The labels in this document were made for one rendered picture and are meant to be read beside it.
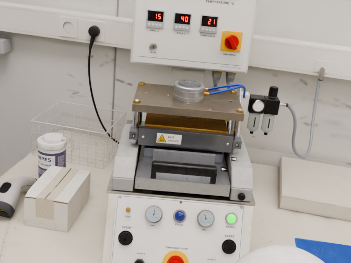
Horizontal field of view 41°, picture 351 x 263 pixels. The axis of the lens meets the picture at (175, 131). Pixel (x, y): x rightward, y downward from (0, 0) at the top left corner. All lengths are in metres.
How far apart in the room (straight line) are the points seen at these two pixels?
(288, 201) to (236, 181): 0.40
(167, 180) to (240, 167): 0.17
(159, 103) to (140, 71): 0.60
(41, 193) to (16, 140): 0.78
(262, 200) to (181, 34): 0.58
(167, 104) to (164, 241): 0.32
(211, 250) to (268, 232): 0.29
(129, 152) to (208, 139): 0.19
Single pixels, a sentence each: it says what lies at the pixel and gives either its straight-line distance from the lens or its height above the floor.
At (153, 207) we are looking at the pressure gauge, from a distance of 1.08.
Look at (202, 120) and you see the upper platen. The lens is 1.20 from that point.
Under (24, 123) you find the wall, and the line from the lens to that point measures 1.98.
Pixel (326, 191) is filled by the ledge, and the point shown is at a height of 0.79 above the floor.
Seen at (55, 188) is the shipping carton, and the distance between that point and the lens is 1.29.
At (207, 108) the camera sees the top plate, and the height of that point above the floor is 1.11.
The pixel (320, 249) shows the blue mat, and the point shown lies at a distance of 1.35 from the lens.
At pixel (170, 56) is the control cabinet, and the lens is 1.30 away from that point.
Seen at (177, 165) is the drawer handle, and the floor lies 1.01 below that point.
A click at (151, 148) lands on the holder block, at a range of 1.16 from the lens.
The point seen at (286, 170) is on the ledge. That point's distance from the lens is 1.62.
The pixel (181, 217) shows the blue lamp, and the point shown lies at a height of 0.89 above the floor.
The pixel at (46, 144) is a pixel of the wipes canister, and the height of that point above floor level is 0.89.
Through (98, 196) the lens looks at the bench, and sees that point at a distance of 1.42.
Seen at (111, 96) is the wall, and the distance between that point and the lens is 1.78.
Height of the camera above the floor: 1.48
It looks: 22 degrees down
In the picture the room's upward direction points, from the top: 6 degrees clockwise
